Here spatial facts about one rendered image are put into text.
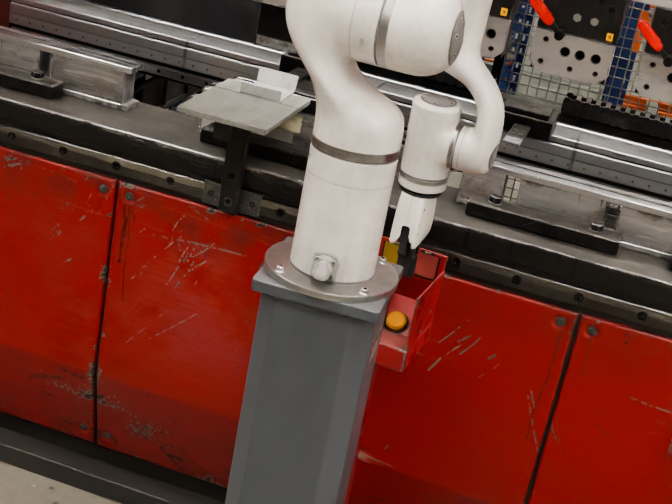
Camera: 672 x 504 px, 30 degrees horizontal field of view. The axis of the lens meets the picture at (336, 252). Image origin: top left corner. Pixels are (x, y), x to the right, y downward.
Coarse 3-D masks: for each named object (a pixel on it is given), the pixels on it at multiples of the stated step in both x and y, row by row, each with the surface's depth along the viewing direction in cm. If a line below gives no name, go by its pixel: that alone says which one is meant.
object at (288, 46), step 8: (264, 8) 251; (272, 8) 250; (280, 8) 250; (264, 16) 251; (272, 16) 251; (280, 16) 250; (264, 24) 252; (272, 24) 252; (280, 24) 251; (256, 32) 253; (264, 32) 253; (272, 32) 252; (280, 32) 252; (288, 32) 251; (256, 40) 255; (264, 40) 254; (272, 40) 254; (280, 40) 252; (288, 40) 252; (280, 48) 254; (288, 48) 253
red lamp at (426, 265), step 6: (420, 252) 234; (420, 258) 234; (426, 258) 234; (432, 258) 233; (438, 258) 233; (420, 264) 234; (426, 264) 234; (432, 264) 234; (420, 270) 235; (426, 270) 234; (432, 270) 234; (426, 276) 235; (432, 276) 234
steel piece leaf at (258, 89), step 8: (240, 88) 249; (248, 88) 249; (256, 88) 248; (264, 88) 248; (272, 88) 255; (280, 88) 256; (256, 96) 249; (264, 96) 248; (272, 96) 248; (280, 96) 247
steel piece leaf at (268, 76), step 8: (264, 72) 258; (272, 72) 257; (280, 72) 257; (256, 80) 258; (264, 80) 258; (272, 80) 257; (280, 80) 257; (288, 80) 257; (296, 80) 256; (288, 88) 257
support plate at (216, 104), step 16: (208, 96) 243; (224, 96) 245; (240, 96) 247; (288, 96) 253; (192, 112) 233; (208, 112) 234; (224, 112) 235; (240, 112) 237; (256, 112) 239; (272, 112) 241; (288, 112) 243; (256, 128) 230; (272, 128) 233
